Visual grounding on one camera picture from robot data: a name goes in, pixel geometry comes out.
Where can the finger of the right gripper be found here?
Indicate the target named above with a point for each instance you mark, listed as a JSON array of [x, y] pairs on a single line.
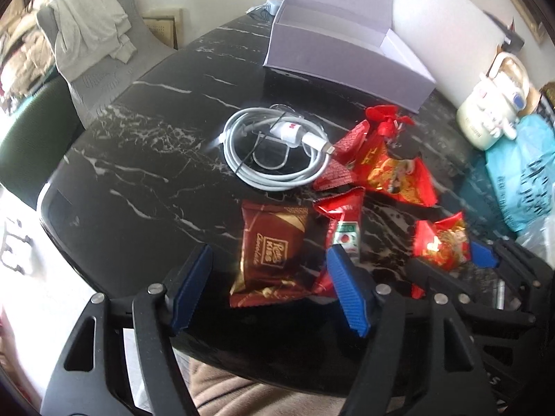
[[482, 256], [428, 280]]

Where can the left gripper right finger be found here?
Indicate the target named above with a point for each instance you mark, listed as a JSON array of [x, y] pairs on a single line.
[[353, 293]]

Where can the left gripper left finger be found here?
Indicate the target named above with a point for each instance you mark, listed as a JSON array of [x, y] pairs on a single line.
[[187, 285]]

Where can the red green snack packet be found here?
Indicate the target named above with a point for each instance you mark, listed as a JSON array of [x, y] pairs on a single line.
[[344, 212]]

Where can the brown chocolate packet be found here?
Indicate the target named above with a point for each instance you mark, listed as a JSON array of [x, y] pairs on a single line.
[[269, 267]]

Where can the dark red snack packet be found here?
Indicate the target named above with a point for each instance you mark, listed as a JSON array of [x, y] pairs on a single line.
[[338, 172]]

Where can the large red gold candy packet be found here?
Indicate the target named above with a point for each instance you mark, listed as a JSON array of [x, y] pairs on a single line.
[[405, 180]]

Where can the red plastic fan toy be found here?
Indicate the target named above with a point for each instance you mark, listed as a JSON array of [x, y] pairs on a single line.
[[387, 123]]

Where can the clear acrylic phone stand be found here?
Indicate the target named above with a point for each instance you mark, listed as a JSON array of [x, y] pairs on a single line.
[[272, 145]]

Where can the light blue plastic bag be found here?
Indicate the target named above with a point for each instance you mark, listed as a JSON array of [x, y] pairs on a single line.
[[522, 172]]

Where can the white cartoon water bottle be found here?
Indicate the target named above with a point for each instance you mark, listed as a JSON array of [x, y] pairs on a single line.
[[491, 110]]

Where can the white foam pillow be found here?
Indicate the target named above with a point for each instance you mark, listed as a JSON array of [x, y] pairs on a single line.
[[454, 39]]

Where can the green chair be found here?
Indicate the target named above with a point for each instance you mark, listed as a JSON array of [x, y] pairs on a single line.
[[38, 140]]

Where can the grey upholstered chair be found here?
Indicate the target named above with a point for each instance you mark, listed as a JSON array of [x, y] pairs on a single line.
[[103, 83]]

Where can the lavender gift box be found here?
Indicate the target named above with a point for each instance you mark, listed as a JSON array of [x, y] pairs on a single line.
[[349, 43]]

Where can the beige garment on chair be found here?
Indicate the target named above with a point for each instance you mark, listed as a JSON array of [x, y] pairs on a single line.
[[87, 32]]

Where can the pile of clothes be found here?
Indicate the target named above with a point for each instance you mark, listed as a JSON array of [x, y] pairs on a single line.
[[26, 59]]

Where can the gold picture frame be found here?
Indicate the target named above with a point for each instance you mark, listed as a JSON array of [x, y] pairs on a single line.
[[533, 19]]

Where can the framed picture against wall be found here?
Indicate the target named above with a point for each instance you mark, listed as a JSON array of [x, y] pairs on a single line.
[[166, 25]]

